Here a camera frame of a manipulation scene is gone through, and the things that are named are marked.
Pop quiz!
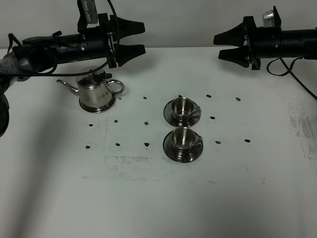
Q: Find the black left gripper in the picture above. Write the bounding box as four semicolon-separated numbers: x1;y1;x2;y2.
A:
77;13;146;68

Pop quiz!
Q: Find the far stainless steel teacup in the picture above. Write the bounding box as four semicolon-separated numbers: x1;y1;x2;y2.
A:
171;97;201;122

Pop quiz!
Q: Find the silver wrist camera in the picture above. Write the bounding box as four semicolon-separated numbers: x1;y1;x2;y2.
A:
262;6;281;28
77;0;98;24

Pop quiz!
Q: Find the near stainless steel teacup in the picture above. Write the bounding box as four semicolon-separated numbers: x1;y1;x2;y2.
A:
170;127;202;151

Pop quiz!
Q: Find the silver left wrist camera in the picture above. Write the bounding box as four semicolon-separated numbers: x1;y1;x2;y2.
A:
77;0;98;24

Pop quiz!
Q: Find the near stainless steel saucer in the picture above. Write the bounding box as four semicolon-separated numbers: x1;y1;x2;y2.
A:
163;131;203;163

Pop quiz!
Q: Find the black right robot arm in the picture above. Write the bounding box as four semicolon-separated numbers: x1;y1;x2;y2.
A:
213;6;317;70

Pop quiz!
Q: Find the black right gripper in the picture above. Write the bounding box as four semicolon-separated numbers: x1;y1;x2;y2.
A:
213;16;281;70

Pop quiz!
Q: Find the stainless steel teacup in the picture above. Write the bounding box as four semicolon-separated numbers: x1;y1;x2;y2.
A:
170;127;202;151
171;97;201;122

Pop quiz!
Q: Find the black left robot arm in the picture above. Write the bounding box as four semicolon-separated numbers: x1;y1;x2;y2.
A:
0;13;146;134

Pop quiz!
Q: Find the black right camera cable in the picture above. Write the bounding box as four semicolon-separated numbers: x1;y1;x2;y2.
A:
266;57;317;99

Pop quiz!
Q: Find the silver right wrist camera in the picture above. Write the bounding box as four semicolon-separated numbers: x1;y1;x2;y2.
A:
262;6;281;28

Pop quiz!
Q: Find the stainless steel saucer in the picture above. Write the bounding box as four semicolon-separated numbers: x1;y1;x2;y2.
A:
163;131;203;163
163;100;201;127

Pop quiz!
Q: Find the far stainless steel saucer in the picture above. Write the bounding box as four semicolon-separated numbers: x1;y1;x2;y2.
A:
163;100;201;127

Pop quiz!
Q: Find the stainless steel teapot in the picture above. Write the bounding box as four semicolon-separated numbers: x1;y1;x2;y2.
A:
57;69;125;113

